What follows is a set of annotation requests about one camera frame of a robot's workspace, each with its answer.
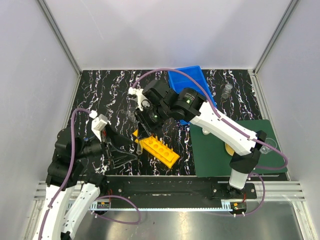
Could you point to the yellow test tube rack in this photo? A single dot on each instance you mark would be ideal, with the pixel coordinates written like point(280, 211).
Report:
point(158, 149)

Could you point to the aluminium frame rail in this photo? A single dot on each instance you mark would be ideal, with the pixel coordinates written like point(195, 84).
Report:
point(58, 34)

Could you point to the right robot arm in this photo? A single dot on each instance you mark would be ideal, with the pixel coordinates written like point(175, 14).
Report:
point(245, 144)

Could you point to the small clear vial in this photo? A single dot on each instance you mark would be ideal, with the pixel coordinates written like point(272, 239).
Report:
point(226, 91)

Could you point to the blue plastic compartment bin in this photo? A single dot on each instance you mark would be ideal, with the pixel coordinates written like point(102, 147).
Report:
point(190, 80)

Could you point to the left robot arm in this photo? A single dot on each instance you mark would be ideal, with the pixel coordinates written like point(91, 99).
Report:
point(57, 221)

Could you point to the white round cap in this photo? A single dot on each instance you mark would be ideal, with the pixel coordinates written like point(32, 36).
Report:
point(205, 131)

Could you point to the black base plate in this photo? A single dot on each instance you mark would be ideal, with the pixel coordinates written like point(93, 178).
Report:
point(211, 187)

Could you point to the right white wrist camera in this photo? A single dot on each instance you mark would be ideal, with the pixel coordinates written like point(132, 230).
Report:
point(137, 96)

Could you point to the clear glass beaker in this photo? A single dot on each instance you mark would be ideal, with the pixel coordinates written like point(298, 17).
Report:
point(271, 144)

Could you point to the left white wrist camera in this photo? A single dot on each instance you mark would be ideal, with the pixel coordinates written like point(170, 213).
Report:
point(98, 124)

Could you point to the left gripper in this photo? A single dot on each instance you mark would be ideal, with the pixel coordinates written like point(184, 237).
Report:
point(107, 149)

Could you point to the green mat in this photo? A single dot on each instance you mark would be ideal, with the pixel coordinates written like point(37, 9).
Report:
point(210, 156)

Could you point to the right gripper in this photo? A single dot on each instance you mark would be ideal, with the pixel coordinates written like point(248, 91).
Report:
point(142, 131)

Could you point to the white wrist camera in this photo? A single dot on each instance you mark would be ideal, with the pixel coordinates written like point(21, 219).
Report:
point(98, 124)
point(137, 96)

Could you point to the clear round flask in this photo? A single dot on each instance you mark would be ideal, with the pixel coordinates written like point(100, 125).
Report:
point(130, 114)

